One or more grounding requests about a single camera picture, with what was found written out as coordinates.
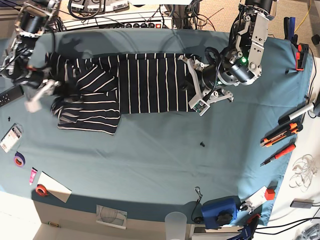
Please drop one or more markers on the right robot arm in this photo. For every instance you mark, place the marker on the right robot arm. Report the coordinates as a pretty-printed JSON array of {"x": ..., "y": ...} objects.
[{"x": 33, "y": 20}]

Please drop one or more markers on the teal table cloth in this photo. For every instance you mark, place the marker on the teal table cloth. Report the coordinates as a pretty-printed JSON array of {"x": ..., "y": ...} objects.
[{"x": 154, "y": 161}]

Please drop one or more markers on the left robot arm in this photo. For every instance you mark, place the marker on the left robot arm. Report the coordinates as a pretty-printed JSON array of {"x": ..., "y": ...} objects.
[{"x": 237, "y": 64}]

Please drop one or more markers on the pink glue tube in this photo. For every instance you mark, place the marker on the pink glue tube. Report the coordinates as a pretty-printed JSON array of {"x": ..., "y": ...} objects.
[{"x": 32, "y": 175}]

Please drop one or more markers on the navy white striped t-shirt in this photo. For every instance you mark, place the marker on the navy white striped t-shirt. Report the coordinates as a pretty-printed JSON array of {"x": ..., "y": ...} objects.
[{"x": 96, "y": 92}]

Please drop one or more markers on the black remote control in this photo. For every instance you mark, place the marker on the black remote control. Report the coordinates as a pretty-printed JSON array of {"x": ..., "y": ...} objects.
[{"x": 11, "y": 94}]

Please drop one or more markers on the blue clamp with knob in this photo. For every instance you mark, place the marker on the blue clamp with knob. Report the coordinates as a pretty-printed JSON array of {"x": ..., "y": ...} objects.
[{"x": 219, "y": 213}]

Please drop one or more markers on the orange black screwdriver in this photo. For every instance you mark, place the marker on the orange black screwdriver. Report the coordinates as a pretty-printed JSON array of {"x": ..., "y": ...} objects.
[{"x": 280, "y": 154}]

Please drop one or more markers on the purple tape roll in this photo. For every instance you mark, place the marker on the purple tape roll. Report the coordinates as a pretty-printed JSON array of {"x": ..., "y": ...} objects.
[{"x": 19, "y": 159}]

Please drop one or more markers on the white paper sheet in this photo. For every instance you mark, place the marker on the white paper sheet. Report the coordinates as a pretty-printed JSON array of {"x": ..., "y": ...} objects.
[{"x": 54, "y": 187}]

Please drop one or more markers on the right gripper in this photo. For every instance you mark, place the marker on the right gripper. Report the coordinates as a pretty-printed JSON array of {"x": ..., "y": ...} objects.
[{"x": 47, "y": 87}]

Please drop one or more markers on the grey flat adapter box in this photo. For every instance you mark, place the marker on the grey flat adapter box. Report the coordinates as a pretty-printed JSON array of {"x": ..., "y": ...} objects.
[{"x": 302, "y": 203}]

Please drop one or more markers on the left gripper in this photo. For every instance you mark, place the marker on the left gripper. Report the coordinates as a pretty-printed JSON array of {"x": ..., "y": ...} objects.
[{"x": 205, "y": 92}]

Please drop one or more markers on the translucent plastic cup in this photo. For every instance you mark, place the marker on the translucent plastic cup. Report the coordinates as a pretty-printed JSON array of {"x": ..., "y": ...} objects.
[{"x": 175, "y": 226}]

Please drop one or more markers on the orange tape roll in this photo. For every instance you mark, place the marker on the orange tape roll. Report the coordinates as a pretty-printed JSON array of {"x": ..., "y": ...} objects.
[{"x": 41, "y": 190}]

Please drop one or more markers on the silver carabiner with cord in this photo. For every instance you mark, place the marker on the silver carabiner with cord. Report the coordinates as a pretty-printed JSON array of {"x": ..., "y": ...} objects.
[{"x": 197, "y": 219}]

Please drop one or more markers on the printed diagram paper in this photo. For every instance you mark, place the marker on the printed diagram paper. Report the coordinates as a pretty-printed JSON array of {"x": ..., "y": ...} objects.
[{"x": 111, "y": 217}]

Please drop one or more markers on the orange black clamp tool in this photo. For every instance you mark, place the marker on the orange black clamp tool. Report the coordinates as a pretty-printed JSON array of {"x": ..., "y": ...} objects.
[{"x": 301, "y": 56}]

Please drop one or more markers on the black white marker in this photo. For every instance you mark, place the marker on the black white marker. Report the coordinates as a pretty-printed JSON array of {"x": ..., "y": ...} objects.
[{"x": 296, "y": 114}]

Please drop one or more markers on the blue red bar clamp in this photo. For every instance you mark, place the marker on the blue red bar clamp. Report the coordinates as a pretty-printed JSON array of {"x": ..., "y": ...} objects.
[{"x": 247, "y": 232}]

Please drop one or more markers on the white power strip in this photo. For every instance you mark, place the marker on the white power strip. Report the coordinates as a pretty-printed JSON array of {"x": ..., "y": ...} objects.
[{"x": 145, "y": 19}]

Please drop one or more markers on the small red cube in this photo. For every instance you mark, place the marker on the small red cube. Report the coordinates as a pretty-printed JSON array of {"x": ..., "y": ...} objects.
[{"x": 269, "y": 194}]

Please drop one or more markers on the blue handled spring clamp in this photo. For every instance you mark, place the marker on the blue handled spring clamp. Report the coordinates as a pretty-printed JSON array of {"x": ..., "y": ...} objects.
[{"x": 289, "y": 29}]

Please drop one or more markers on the bundle of white zip ties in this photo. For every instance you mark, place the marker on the bundle of white zip ties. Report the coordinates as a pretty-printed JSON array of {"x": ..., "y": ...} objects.
[{"x": 304, "y": 169}]

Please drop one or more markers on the orange black utility knife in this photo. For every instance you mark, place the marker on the orange black utility knife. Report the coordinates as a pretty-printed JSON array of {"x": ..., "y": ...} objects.
[{"x": 280, "y": 134}]

